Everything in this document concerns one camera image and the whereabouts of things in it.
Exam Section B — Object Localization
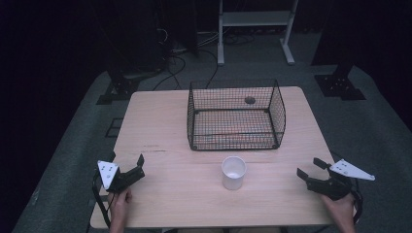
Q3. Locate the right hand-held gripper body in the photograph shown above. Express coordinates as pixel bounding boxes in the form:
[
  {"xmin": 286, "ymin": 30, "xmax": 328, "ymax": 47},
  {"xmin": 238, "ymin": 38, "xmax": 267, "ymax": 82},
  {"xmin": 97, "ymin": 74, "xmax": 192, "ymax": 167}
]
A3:
[{"xmin": 305, "ymin": 158, "xmax": 377, "ymax": 201}]

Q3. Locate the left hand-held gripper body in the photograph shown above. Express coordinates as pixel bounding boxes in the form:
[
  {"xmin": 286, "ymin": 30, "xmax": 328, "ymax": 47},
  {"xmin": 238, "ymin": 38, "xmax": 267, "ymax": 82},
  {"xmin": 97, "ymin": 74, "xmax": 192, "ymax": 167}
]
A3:
[{"xmin": 97, "ymin": 160, "xmax": 146, "ymax": 195}]

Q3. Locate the white cup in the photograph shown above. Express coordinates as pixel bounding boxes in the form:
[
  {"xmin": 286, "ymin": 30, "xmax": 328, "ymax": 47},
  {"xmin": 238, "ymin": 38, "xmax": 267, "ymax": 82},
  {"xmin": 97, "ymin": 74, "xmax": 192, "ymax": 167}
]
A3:
[{"xmin": 221, "ymin": 155, "xmax": 248, "ymax": 191}]

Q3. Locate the black wire mesh basket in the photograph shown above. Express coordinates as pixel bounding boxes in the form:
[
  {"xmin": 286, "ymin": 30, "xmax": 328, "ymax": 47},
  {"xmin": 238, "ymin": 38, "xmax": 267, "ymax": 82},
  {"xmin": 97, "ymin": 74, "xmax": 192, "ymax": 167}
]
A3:
[{"xmin": 187, "ymin": 79, "xmax": 288, "ymax": 152}]

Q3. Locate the person's right hand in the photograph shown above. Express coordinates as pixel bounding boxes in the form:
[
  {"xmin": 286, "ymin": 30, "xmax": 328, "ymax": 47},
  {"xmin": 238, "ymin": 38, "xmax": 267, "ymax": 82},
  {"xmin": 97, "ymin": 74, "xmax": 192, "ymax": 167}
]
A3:
[{"xmin": 320, "ymin": 192, "xmax": 357, "ymax": 224}]

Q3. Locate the person's left hand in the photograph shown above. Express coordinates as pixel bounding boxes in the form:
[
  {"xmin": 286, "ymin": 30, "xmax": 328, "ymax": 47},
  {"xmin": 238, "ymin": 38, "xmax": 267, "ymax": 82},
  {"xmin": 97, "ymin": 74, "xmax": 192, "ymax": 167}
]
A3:
[{"xmin": 107, "ymin": 186, "xmax": 133, "ymax": 224}]

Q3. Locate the black stand base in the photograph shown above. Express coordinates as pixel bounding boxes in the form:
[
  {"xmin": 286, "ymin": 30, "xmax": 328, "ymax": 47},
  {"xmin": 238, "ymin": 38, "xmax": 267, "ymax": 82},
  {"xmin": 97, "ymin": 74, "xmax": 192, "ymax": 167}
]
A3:
[
  {"xmin": 95, "ymin": 68, "xmax": 141, "ymax": 106},
  {"xmin": 314, "ymin": 62, "xmax": 367, "ymax": 102}
]

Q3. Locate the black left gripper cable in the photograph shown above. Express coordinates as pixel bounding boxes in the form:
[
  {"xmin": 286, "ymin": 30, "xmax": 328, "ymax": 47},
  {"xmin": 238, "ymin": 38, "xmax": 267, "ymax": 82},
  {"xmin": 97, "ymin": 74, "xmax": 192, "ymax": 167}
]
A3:
[{"xmin": 91, "ymin": 170, "xmax": 113, "ymax": 229}]

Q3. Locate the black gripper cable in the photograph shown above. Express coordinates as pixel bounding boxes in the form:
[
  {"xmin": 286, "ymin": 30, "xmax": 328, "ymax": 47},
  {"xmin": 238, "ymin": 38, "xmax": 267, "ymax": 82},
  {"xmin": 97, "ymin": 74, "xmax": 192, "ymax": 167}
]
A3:
[
  {"xmin": 349, "ymin": 180, "xmax": 364, "ymax": 225},
  {"xmin": 91, "ymin": 170, "xmax": 113, "ymax": 229}
]

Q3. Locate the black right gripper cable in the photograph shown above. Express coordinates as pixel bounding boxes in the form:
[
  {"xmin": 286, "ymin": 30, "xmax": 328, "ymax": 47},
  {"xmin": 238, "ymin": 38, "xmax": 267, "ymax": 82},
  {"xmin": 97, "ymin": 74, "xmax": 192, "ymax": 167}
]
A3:
[{"xmin": 349, "ymin": 180, "xmax": 364, "ymax": 225}]

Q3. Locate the black floor cable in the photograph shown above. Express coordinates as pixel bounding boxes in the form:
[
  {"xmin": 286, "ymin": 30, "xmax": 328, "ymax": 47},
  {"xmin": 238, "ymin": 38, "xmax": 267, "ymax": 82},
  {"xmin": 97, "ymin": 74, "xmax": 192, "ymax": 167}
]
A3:
[
  {"xmin": 197, "ymin": 48, "xmax": 220, "ymax": 90},
  {"xmin": 152, "ymin": 53, "xmax": 188, "ymax": 92}
]

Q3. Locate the tangle of floor cables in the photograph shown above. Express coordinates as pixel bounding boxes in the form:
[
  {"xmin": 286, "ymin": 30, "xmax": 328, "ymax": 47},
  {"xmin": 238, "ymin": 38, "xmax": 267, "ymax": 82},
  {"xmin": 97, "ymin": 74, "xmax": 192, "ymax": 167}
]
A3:
[{"xmin": 223, "ymin": 32, "xmax": 258, "ymax": 47}]

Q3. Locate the white metal stand frame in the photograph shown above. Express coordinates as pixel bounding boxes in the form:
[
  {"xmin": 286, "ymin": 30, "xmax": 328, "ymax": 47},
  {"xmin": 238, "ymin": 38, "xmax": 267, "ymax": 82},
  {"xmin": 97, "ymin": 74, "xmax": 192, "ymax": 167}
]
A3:
[{"xmin": 217, "ymin": 0, "xmax": 299, "ymax": 67}]

